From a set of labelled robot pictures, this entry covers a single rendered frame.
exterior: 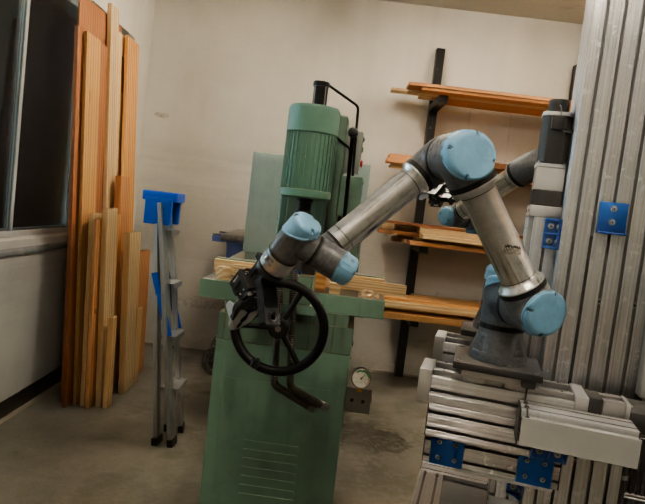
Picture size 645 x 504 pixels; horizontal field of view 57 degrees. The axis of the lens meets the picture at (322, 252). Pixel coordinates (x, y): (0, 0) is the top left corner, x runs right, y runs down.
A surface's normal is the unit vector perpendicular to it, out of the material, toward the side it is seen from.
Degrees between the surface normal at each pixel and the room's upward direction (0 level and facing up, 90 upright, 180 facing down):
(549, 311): 96
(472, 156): 84
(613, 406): 90
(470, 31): 90
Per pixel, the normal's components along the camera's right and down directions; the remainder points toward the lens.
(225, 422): -0.06, 0.07
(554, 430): -0.26, 0.04
